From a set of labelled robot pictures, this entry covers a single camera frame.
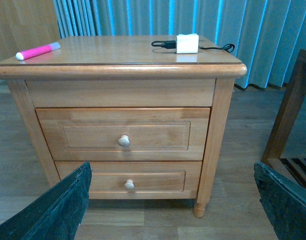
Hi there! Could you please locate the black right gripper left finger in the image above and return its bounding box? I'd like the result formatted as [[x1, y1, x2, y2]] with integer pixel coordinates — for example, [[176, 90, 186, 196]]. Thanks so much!
[[0, 162, 92, 240]]

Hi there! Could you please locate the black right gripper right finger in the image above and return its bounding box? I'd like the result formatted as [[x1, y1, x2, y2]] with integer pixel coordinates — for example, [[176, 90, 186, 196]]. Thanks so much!
[[254, 161, 306, 240]]

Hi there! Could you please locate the wooden drawer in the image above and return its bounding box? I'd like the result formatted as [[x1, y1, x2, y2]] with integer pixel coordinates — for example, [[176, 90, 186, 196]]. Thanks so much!
[[54, 160, 203, 200], [36, 107, 210, 162]]

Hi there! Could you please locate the pink marker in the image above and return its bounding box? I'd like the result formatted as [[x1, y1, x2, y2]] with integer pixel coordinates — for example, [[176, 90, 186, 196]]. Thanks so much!
[[15, 42, 61, 61]]

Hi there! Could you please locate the wooden nightstand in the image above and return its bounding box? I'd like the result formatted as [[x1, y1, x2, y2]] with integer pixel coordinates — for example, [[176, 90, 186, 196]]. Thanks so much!
[[0, 35, 247, 218]]

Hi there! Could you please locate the grey blue curtain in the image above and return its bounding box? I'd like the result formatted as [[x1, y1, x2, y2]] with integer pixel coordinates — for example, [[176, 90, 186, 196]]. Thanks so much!
[[54, 0, 306, 89]]

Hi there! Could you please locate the white power adapter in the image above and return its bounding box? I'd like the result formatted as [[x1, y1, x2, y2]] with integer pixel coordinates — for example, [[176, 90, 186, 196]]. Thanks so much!
[[176, 33, 199, 54]]

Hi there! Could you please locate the light wooden cabinet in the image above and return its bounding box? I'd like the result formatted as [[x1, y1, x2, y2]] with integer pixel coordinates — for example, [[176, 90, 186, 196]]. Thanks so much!
[[0, 0, 60, 61]]

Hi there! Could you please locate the dark wooden furniture frame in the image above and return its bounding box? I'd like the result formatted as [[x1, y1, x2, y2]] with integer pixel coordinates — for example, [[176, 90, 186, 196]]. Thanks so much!
[[261, 49, 306, 188]]

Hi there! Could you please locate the black usb cable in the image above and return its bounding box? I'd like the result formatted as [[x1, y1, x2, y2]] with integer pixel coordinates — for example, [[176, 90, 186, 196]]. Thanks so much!
[[151, 40, 236, 54]]

